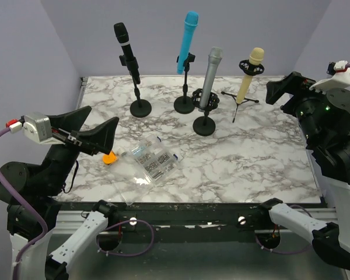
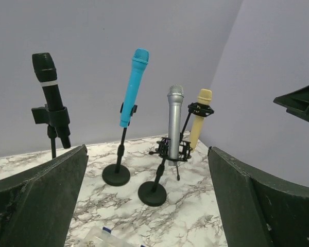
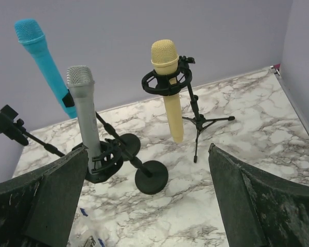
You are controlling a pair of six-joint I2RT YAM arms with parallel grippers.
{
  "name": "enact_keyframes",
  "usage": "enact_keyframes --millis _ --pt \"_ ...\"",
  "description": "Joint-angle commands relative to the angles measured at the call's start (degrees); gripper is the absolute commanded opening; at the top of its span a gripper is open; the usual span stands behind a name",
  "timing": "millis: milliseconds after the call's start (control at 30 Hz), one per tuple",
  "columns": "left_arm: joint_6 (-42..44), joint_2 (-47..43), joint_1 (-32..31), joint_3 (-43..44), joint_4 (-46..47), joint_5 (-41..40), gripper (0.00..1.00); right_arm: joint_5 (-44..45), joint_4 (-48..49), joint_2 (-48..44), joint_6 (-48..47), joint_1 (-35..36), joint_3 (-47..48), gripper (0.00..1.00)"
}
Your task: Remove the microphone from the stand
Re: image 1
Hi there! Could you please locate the black round-base stand with clip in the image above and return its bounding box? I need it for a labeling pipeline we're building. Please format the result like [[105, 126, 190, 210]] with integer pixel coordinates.
[[173, 52, 195, 114]]

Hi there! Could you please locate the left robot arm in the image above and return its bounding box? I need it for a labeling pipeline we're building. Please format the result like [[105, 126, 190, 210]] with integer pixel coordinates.
[[0, 106, 119, 279]]

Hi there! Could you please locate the silver microphone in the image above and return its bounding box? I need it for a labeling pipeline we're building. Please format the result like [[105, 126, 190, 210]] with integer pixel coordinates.
[[199, 47, 223, 111]]

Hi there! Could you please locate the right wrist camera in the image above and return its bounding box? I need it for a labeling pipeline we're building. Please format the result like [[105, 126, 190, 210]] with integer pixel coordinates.
[[309, 61, 350, 92]]

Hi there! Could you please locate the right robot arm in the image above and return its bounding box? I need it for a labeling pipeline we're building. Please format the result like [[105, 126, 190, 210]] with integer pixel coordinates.
[[257, 72, 350, 271]]

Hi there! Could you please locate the clear plastic screw box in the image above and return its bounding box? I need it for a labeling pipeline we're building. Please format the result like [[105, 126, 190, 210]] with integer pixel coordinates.
[[110, 135, 180, 205]]

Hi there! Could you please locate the black tripod shock-mount stand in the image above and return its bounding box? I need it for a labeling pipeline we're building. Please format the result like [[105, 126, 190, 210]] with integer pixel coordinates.
[[221, 57, 265, 122]]

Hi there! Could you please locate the cream microphone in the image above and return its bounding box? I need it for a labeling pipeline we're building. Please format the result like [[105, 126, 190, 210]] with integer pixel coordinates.
[[236, 47, 265, 106]]

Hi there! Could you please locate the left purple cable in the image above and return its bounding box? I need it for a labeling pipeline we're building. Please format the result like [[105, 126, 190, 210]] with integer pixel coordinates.
[[0, 128, 49, 280]]

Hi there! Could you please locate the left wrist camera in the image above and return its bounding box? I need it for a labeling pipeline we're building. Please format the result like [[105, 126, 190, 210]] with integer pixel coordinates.
[[6, 112, 62, 145]]

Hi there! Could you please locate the blue microphone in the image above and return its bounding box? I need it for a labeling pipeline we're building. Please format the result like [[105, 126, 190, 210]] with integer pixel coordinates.
[[177, 11, 199, 75]]

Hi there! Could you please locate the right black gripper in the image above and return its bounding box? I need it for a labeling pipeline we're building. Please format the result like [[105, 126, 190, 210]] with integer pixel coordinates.
[[266, 69, 328, 144]]

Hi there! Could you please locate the orange plastic piece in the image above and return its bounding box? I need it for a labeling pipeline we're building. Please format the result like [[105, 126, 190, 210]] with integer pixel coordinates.
[[102, 151, 117, 165]]

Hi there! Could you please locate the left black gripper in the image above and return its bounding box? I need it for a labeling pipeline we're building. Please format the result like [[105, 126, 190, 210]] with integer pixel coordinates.
[[44, 105, 120, 194]]

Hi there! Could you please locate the black shock-mount mic stand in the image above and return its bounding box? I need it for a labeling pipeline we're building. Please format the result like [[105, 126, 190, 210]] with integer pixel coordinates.
[[191, 89, 219, 137]]

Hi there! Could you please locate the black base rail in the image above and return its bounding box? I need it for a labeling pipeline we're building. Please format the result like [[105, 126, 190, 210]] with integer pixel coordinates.
[[55, 201, 339, 244]]

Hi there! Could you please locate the black round-base mic stand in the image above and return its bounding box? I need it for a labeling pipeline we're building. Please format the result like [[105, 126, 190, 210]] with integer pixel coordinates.
[[119, 55, 152, 118]]

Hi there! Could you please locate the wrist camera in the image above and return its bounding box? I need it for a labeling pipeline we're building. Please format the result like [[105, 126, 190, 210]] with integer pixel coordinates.
[[309, 61, 350, 92], [6, 112, 62, 145]]

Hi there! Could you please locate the black microphone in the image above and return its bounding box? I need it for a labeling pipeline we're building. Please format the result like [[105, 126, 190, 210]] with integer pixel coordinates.
[[113, 22, 141, 84]]

